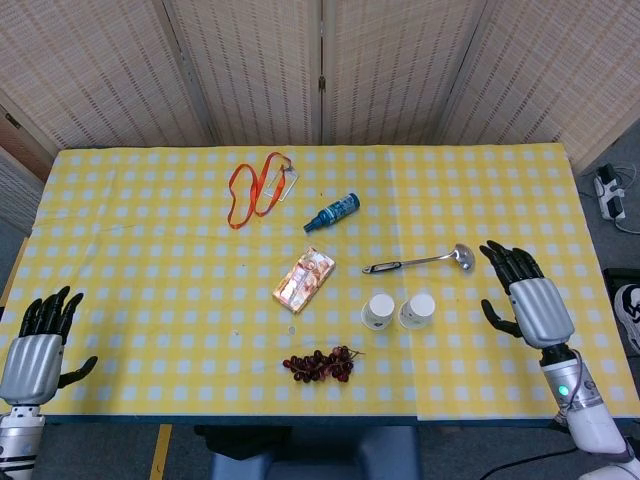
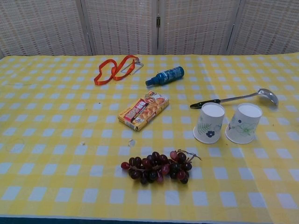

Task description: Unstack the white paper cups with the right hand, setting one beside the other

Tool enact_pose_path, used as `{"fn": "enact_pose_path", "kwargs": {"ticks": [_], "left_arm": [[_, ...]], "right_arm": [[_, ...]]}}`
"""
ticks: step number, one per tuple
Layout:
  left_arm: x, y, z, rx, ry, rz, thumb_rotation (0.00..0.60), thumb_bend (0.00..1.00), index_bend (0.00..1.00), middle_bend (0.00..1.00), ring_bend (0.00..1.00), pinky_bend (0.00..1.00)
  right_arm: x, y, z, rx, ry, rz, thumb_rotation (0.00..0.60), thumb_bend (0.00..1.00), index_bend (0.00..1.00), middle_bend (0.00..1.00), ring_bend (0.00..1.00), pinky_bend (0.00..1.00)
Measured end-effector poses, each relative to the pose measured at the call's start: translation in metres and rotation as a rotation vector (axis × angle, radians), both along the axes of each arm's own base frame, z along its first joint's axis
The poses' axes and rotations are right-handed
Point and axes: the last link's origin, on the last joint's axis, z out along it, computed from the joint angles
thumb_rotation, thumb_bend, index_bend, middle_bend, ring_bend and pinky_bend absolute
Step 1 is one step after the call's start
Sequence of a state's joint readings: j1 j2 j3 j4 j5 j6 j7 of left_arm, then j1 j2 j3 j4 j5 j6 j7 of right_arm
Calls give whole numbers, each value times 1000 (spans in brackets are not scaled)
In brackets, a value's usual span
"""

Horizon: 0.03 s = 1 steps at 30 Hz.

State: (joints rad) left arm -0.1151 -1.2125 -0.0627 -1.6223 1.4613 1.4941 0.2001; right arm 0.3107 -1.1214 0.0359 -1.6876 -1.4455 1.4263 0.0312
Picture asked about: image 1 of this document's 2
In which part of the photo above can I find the orange lanyard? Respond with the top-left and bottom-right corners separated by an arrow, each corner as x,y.
227,151 -> 293,231

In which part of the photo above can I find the brown wooden board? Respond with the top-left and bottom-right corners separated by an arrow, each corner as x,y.
0,103 -> 54,179

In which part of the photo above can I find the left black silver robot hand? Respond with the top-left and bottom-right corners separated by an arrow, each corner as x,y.
0,285 -> 99,407

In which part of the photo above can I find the white paper cup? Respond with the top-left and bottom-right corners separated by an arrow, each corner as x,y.
398,292 -> 436,331
360,293 -> 397,332

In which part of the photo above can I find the orange snack box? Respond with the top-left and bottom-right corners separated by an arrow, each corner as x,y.
272,246 -> 337,315

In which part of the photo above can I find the teal spray bottle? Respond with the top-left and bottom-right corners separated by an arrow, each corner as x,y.
303,192 -> 362,234

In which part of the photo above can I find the yellow floor tape strip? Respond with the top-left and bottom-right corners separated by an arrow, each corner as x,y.
149,423 -> 174,480

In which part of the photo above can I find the clear badge holder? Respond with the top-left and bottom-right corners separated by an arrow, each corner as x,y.
266,167 -> 300,201

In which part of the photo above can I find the white power strip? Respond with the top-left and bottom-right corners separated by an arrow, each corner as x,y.
593,163 -> 629,222

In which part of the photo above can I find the black floor mat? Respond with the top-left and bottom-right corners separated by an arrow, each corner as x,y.
601,267 -> 640,358

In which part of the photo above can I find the woven folding screen panel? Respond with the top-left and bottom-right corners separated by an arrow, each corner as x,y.
0,0 -> 214,150
162,0 -> 322,147
439,0 -> 640,169
320,0 -> 489,147

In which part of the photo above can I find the white black sneaker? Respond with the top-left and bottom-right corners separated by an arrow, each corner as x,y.
612,283 -> 640,354

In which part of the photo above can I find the dark red grape bunch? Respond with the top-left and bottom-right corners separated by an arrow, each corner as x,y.
282,345 -> 365,384

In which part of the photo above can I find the yellow white checkered tablecloth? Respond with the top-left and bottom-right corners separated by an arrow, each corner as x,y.
0,143 -> 640,429

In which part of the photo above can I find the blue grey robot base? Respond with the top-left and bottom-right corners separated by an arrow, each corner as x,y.
193,423 -> 422,480

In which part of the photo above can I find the steel ladle black handle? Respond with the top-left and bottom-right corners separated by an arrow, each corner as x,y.
362,243 -> 475,275

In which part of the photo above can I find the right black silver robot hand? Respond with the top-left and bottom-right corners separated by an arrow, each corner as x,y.
478,239 -> 576,350

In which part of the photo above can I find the white power cable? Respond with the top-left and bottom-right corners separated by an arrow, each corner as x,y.
612,164 -> 640,234

